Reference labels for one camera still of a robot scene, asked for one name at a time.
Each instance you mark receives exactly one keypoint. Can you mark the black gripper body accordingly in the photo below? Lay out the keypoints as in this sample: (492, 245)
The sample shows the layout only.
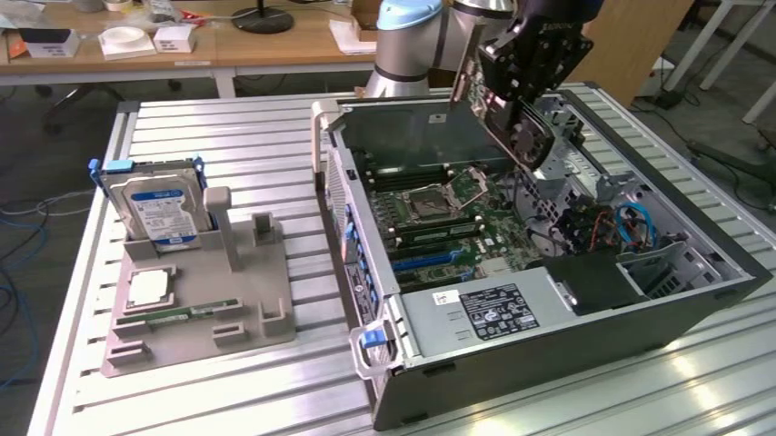
(555, 18)

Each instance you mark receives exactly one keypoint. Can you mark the black graphics card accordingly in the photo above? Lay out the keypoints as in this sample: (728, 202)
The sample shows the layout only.
(528, 136)

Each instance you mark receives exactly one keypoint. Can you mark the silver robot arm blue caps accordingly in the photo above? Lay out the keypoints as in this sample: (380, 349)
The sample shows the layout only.
(407, 50)

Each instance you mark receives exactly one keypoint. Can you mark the wooden cabinet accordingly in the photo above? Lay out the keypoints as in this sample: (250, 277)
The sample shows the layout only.
(636, 45)

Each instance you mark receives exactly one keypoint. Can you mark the white device red button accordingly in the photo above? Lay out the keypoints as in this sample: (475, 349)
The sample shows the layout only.
(658, 82)

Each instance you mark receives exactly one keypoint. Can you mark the black power adapter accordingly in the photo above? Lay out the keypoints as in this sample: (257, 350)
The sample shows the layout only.
(668, 100)

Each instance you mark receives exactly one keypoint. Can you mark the metal drive cage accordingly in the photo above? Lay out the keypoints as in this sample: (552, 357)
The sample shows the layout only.
(576, 168)

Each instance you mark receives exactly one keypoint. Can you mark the brown cardboard box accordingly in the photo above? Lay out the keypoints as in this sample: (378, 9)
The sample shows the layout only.
(365, 13)

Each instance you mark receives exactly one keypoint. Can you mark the metal socket cover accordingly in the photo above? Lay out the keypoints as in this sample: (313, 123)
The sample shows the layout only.
(469, 184)

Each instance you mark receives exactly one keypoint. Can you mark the white paper stack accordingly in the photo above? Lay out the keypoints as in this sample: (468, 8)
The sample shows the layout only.
(352, 41)

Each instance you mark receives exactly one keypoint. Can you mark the CPU socket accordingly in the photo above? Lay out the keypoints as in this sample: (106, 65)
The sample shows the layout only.
(429, 204)

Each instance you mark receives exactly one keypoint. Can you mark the black chair base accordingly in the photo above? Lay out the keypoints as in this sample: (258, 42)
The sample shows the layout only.
(734, 159)

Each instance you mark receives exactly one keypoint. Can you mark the dark RAM stick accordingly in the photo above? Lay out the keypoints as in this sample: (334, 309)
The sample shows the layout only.
(437, 234)

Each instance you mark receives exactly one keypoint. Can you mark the wooden desk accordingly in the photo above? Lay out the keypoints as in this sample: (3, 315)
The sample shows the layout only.
(273, 50)

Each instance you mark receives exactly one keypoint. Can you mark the black monitor stand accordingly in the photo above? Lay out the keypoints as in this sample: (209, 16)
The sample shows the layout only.
(264, 22)

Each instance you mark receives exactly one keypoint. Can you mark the blue expansion slot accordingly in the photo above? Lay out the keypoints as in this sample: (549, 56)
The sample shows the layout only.
(421, 262)

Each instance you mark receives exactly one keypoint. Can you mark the silver disk bay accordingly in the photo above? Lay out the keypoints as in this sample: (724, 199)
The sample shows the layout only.
(662, 268)

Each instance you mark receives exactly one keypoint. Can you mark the white labelled box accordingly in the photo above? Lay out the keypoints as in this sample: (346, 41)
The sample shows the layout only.
(174, 40)

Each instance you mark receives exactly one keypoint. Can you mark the clear plastic packet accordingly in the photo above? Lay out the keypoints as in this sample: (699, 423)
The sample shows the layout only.
(163, 10)

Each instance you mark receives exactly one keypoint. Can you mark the grey power supply unit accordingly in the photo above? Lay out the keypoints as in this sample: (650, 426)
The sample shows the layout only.
(433, 327)

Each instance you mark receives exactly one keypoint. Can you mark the white round holder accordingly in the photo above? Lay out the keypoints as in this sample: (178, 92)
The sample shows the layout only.
(126, 43)

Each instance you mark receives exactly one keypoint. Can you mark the hard disk with blue caddy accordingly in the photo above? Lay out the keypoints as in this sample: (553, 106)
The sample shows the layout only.
(158, 209)

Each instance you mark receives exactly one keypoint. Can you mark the black open PC case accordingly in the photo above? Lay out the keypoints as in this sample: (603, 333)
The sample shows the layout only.
(545, 363)

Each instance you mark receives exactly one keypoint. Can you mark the grey parts rack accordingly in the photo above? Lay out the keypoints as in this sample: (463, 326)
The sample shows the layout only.
(201, 281)

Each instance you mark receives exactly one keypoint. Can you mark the grey cup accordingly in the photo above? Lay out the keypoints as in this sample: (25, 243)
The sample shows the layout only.
(89, 4)

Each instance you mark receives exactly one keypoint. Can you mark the black chair under desk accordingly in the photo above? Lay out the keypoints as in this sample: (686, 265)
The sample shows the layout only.
(73, 102)

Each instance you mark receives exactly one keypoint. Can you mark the white box black lid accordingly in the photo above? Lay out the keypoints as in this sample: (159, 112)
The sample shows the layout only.
(51, 43)

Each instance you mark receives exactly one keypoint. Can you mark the silver CPU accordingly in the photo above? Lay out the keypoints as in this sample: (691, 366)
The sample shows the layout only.
(150, 288)

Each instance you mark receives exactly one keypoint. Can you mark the green RAM stick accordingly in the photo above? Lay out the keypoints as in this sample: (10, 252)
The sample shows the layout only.
(175, 311)

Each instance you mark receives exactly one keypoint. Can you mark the white table frame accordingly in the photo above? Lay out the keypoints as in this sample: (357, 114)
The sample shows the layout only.
(736, 27)

